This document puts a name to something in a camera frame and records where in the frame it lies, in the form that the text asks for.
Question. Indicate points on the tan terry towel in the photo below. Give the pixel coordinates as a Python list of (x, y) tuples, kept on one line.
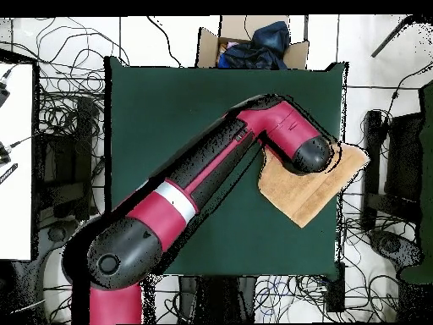
[(304, 196)]

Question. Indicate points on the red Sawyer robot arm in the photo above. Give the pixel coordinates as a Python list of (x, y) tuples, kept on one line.
[(162, 216)]

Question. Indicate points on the black flat strip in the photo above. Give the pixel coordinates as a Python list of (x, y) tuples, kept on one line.
[(8, 173)]

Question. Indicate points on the dark green table cloth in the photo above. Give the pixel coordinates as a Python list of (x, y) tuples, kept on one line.
[(152, 118)]

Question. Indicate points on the cardboard box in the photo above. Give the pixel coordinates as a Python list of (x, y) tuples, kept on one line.
[(206, 50)]

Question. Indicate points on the dark blue clothes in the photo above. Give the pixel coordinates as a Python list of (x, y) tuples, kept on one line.
[(264, 50)]

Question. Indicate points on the black rectangular block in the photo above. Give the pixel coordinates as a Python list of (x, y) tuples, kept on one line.
[(335, 291)]

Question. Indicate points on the grey chair base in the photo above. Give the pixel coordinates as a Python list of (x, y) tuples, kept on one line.
[(55, 234)]

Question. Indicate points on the dark chair base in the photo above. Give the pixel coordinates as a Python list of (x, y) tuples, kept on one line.
[(392, 245)]

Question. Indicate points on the white desk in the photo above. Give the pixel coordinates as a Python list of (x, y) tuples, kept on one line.
[(17, 203)]

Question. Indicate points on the green covered table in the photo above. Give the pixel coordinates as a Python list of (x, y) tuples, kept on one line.
[(428, 169)]

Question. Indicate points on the black rod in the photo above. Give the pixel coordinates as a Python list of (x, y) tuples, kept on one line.
[(389, 37)]

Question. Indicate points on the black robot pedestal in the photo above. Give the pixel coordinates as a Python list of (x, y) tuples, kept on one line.
[(216, 298)]

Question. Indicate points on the black metal frame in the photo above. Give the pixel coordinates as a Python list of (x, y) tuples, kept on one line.
[(372, 152), (83, 135)]

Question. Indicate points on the black camera device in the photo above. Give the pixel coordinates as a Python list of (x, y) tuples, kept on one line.
[(2, 94), (3, 155)]

